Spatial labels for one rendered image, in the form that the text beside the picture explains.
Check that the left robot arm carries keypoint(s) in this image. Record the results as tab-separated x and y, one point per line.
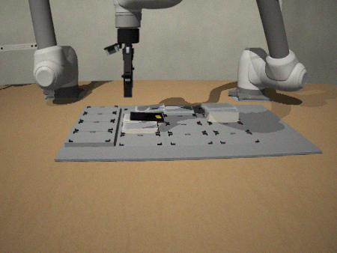
282	71

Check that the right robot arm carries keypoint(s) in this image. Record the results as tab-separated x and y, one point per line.
55	65

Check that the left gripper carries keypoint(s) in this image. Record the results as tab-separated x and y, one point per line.
128	36

